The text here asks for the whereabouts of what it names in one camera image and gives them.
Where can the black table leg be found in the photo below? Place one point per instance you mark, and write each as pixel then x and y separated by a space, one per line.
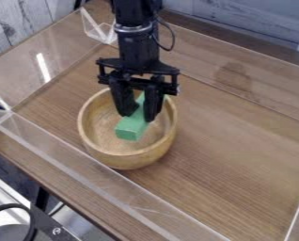
pixel 41 199

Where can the black metal bracket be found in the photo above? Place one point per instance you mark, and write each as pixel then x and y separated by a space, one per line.
pixel 47 229

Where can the green rectangular block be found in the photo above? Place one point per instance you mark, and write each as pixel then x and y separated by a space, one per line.
pixel 131 127

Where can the clear acrylic corner bracket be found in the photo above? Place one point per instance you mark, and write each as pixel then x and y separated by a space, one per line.
pixel 99 24

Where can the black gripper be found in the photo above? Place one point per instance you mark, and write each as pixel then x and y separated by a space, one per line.
pixel 139 68

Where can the brown wooden bowl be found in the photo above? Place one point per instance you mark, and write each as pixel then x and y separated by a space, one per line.
pixel 118 153

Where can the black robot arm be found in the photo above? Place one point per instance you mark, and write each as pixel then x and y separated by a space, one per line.
pixel 136 16

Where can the clear acrylic tray walls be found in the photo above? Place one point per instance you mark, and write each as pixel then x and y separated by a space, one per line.
pixel 226 184

